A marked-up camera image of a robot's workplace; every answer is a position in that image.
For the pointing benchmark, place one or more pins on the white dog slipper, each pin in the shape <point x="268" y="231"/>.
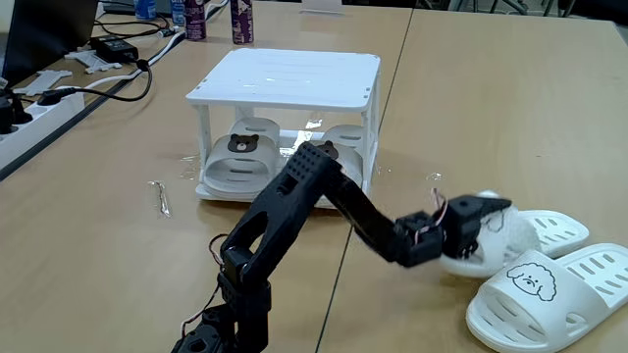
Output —
<point x="510" y="240"/>
<point x="549" y="314"/>

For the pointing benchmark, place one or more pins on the grey bear slipper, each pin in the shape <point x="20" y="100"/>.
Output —
<point x="240" y="166"/>
<point x="350" y="157"/>

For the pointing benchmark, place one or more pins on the white two-shelf shoe rack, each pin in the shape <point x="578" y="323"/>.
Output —
<point x="294" y="78"/>

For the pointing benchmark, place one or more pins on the white plastic rack part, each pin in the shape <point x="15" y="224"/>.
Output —
<point x="93" y="61"/>
<point x="41" y="82"/>

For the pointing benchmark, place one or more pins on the clear tape piece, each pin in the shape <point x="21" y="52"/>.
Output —
<point x="434" y="176"/>
<point x="383" y="169"/>
<point x="190" y="166"/>

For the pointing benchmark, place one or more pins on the white card stand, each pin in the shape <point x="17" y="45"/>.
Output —
<point x="321" y="6"/>

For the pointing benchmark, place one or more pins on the purple drink can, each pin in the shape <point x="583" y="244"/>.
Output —
<point x="195" y="22"/>
<point x="242" y="22"/>

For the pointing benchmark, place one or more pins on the blue drink can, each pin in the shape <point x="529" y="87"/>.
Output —
<point x="145" y="9"/>
<point x="177" y="12"/>

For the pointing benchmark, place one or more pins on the black power adapter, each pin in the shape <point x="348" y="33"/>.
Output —
<point x="115" y="49"/>

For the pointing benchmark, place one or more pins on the white power strip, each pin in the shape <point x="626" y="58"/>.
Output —
<point x="39" y="122"/>

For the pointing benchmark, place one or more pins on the black laptop screen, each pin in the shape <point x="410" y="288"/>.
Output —
<point x="44" y="34"/>

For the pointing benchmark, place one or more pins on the black plug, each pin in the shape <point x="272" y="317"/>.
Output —
<point x="10" y="115"/>

